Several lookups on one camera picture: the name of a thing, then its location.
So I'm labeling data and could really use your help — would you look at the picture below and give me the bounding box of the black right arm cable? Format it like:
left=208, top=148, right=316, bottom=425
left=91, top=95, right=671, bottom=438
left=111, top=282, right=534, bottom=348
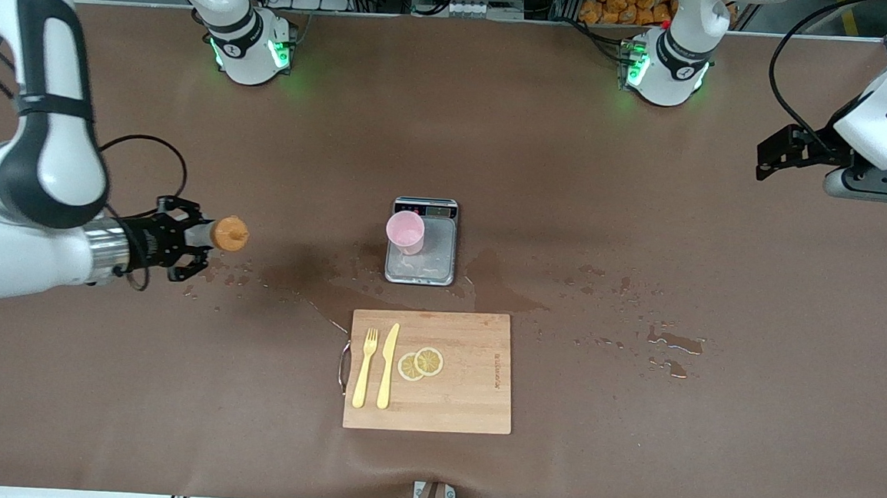
left=89, top=132, right=190, bottom=295

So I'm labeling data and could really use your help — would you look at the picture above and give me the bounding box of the pink plastic cup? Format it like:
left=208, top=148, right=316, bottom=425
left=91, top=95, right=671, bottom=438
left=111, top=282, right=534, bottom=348
left=384, top=209, right=427, bottom=257

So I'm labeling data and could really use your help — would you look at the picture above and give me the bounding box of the wooden cutting board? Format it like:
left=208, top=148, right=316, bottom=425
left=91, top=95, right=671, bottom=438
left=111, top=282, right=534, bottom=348
left=335, top=304, right=519, bottom=439

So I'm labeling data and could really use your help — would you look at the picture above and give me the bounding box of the yellow plastic fork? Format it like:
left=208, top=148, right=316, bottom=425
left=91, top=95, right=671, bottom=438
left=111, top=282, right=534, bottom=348
left=351, top=327, right=380, bottom=410

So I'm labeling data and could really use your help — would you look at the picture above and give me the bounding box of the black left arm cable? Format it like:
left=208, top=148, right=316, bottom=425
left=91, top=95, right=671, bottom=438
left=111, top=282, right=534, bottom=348
left=764, top=0, right=887, bottom=144

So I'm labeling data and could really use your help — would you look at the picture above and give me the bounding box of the orange snack packets pile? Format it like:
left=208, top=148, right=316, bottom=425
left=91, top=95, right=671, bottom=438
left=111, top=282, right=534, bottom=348
left=578, top=0, right=679, bottom=29

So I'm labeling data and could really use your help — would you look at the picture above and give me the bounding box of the sauce bottle with orange cap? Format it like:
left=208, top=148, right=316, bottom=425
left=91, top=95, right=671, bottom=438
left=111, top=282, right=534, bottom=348
left=181, top=211, right=251, bottom=257

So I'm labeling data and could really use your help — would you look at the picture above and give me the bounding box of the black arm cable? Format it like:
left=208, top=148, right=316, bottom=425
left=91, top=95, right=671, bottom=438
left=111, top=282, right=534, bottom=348
left=764, top=0, right=887, bottom=144
left=89, top=132, right=190, bottom=295

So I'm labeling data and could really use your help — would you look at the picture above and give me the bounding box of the brown table mat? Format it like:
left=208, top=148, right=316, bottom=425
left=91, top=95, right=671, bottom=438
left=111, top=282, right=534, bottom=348
left=0, top=0, right=887, bottom=498

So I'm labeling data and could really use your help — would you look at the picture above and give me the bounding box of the lemon slice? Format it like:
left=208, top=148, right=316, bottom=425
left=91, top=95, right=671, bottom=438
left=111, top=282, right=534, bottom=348
left=396, top=351, right=428, bottom=383
left=413, top=345, right=445, bottom=378

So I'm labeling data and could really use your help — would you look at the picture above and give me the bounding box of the yellow plastic knife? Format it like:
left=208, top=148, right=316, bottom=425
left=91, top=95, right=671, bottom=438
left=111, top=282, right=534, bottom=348
left=376, top=321, right=401, bottom=411

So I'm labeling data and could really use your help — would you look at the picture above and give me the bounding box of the silver digital kitchen scale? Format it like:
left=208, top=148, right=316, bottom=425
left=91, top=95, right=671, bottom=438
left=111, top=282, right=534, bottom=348
left=384, top=195, right=460, bottom=287

